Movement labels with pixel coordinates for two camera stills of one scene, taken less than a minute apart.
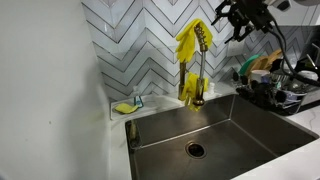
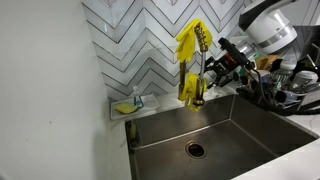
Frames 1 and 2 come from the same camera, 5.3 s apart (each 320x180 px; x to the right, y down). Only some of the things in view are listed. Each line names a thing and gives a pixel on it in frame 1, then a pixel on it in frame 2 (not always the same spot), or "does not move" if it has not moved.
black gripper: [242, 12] -> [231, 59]
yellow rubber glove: [186, 39] does not move
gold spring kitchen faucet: [198, 99] does not move
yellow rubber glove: [190, 90] does not move
